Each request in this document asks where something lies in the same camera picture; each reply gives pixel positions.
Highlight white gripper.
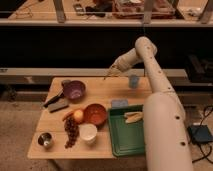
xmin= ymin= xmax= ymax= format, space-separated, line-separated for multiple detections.
xmin=108 ymin=57 xmax=130 ymax=76

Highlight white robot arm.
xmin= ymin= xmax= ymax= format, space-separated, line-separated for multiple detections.
xmin=107 ymin=36 xmax=194 ymax=171

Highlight purple bowl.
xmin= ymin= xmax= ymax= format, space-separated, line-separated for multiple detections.
xmin=63 ymin=80 xmax=86 ymax=100

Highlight orange bowl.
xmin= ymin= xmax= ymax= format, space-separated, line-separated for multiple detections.
xmin=84 ymin=104 xmax=107 ymax=126

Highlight blue cup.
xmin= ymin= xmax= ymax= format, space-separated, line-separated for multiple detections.
xmin=129 ymin=75 xmax=140 ymax=89

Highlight yellow banana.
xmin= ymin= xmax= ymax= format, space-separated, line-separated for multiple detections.
xmin=124 ymin=111 xmax=143 ymax=124

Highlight grey sponge block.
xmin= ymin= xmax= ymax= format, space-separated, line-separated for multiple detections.
xmin=48 ymin=100 xmax=69 ymax=113

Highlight orange carrot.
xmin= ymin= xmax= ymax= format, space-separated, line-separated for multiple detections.
xmin=62 ymin=110 xmax=76 ymax=121

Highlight green plastic tray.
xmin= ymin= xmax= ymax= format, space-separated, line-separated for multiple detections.
xmin=108 ymin=105 xmax=145 ymax=157

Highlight white cup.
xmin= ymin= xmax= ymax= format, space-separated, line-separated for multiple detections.
xmin=79 ymin=124 xmax=97 ymax=144

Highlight wooden table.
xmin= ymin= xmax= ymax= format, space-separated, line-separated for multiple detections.
xmin=27 ymin=77 xmax=151 ymax=159

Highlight bunch of dark grapes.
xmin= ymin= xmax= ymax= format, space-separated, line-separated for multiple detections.
xmin=64 ymin=117 xmax=79 ymax=148

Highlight black box on floor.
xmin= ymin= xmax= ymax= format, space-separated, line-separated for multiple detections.
xmin=187 ymin=125 xmax=213 ymax=144

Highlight small metal cup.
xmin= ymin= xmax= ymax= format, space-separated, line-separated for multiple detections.
xmin=38 ymin=132 xmax=53 ymax=148

